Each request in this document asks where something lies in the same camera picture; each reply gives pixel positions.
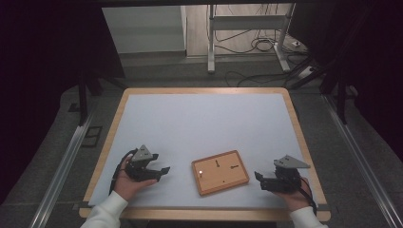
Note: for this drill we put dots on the person's left hand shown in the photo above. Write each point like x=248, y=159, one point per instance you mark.
x=126, y=186

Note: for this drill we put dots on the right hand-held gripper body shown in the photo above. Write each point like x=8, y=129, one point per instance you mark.
x=286, y=180

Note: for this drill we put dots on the aluminium rail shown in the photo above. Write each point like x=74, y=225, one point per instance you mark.
x=60, y=177
x=361, y=158

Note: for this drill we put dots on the dark curtain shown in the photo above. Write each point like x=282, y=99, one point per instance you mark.
x=377, y=63
x=41, y=79

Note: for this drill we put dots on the black floor frame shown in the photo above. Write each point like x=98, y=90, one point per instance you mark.
x=92, y=136

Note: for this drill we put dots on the white power strip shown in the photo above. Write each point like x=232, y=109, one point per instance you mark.
x=306, y=72

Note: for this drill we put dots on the white cabinet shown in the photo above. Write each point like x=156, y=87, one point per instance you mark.
x=145, y=28

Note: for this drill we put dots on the wooden table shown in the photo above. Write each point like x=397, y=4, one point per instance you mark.
x=202, y=214

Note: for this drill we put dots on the black metal stand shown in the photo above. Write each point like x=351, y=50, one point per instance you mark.
x=83, y=101
x=341, y=101

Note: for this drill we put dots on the wooden picture frame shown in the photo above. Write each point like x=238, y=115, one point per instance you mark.
x=218, y=177

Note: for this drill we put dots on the person's right hand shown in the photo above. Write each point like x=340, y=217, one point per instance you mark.
x=297, y=199

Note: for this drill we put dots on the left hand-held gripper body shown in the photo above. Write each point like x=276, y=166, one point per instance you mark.
x=139, y=171

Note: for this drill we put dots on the white metal stand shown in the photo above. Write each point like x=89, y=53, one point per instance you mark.
x=247, y=22

